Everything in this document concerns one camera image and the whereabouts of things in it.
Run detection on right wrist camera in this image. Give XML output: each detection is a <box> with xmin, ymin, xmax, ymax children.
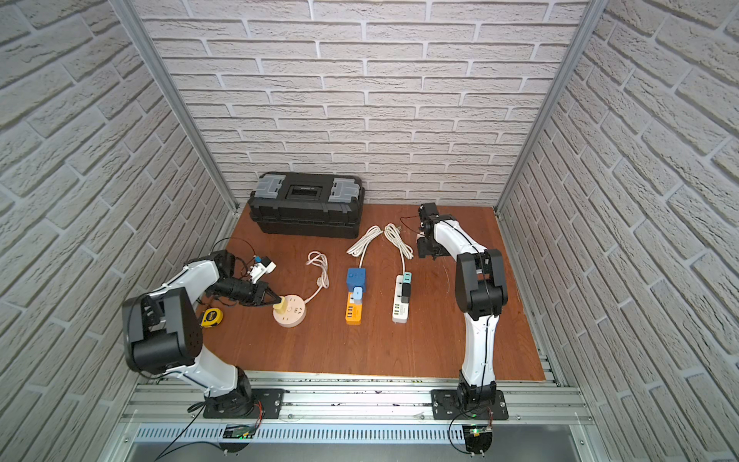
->
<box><xmin>419</xmin><ymin>202</ymin><xmax>440</xmax><ymax>235</ymax></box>

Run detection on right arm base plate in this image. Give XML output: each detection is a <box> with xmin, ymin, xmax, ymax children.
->
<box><xmin>430</xmin><ymin>389</ymin><xmax>509</xmax><ymax>422</ymax></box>

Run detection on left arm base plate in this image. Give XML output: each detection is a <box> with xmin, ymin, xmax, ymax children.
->
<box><xmin>203</xmin><ymin>388</ymin><xmax>285</xmax><ymax>420</ymax></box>

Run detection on black plug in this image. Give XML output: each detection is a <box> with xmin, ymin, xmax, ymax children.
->
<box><xmin>400</xmin><ymin>282</ymin><xmax>411</xmax><ymax>304</ymax></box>

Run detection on orange strip white cable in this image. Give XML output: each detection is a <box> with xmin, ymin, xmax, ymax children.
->
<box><xmin>345</xmin><ymin>224</ymin><xmax>385</xmax><ymax>270</ymax></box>

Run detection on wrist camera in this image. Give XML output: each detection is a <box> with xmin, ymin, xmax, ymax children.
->
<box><xmin>419</xmin><ymin>202</ymin><xmax>440</xmax><ymax>235</ymax></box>
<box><xmin>248</xmin><ymin>256</ymin><xmax>276</xmax><ymax>283</ymax></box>

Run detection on black plastic toolbox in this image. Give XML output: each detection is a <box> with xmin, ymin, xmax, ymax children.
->
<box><xmin>247</xmin><ymin>171</ymin><xmax>365</xmax><ymax>239</ymax></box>

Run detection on orange power strip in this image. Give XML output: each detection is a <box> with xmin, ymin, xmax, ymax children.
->
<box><xmin>344</xmin><ymin>293</ymin><xmax>363</xmax><ymax>325</ymax></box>

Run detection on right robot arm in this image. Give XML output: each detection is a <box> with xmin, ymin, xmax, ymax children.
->
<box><xmin>417</xmin><ymin>203</ymin><xmax>508</xmax><ymax>409</ymax></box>

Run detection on aluminium rail frame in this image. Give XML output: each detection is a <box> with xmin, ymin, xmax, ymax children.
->
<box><xmin>102</xmin><ymin>372</ymin><xmax>605</xmax><ymax>461</ymax></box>

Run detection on dark blue adapter plug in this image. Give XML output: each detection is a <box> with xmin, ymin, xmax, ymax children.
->
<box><xmin>346</xmin><ymin>268</ymin><xmax>367</xmax><ymax>293</ymax></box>

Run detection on light blue charger plug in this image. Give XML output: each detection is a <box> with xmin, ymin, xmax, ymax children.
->
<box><xmin>351</xmin><ymin>286</ymin><xmax>364</xmax><ymax>305</ymax></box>

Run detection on round socket white cable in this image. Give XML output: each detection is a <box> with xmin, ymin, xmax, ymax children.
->
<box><xmin>302</xmin><ymin>250</ymin><xmax>331</xmax><ymax>305</ymax></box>

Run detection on round pink power socket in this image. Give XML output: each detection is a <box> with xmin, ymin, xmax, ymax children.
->
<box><xmin>273</xmin><ymin>295</ymin><xmax>306</xmax><ymax>328</ymax></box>

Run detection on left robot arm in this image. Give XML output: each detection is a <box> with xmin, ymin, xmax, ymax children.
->
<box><xmin>121</xmin><ymin>250</ymin><xmax>280</xmax><ymax>415</ymax></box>

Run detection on yellow charger plug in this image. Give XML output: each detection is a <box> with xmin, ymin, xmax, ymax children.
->
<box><xmin>273</xmin><ymin>296</ymin><xmax>288</xmax><ymax>315</ymax></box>

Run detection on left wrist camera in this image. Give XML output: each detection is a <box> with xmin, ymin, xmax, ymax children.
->
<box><xmin>248</xmin><ymin>256</ymin><xmax>276</xmax><ymax>283</ymax></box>

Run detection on white power strip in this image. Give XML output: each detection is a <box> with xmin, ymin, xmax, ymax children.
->
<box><xmin>392</xmin><ymin>273</ymin><xmax>409</xmax><ymax>323</ymax></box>

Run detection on yellow tape measure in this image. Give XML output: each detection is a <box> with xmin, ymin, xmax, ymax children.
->
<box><xmin>200</xmin><ymin>307</ymin><xmax>224</xmax><ymax>328</ymax></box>

